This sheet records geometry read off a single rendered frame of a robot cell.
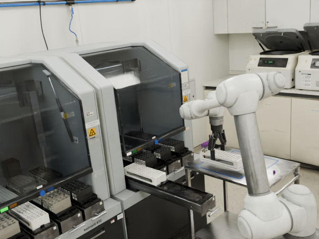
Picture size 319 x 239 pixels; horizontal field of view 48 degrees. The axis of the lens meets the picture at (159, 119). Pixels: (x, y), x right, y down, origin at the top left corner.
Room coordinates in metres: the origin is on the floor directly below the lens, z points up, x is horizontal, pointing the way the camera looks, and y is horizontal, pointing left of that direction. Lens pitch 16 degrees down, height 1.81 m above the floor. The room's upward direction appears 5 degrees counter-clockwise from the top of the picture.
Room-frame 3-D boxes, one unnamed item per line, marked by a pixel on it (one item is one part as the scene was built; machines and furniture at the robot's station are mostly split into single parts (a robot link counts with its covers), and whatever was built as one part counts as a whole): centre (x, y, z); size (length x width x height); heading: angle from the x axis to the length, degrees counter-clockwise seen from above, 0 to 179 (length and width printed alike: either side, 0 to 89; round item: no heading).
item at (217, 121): (2.15, -0.36, 1.14); 0.09 x 0.09 x 0.06
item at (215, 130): (2.15, -0.36, 1.07); 0.08 x 0.07 x 0.09; 134
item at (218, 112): (2.15, -0.34, 1.25); 0.13 x 0.11 x 0.16; 110
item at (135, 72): (2.51, 0.21, 1.28); 0.61 x 0.51 x 0.63; 136
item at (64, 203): (1.78, 0.59, 0.85); 0.12 x 0.02 x 0.06; 136
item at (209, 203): (1.99, 0.00, 0.78); 0.73 x 0.14 x 0.09; 46
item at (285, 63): (4.19, -1.47, 1.22); 0.62 x 0.56 x 0.64; 134
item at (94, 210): (2.06, 0.65, 0.78); 0.73 x 0.14 x 0.09; 46
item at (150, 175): (2.11, 0.13, 0.83); 0.30 x 0.10 x 0.06; 46
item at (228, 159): (2.13, -0.38, 0.89); 0.30 x 0.10 x 0.06; 44
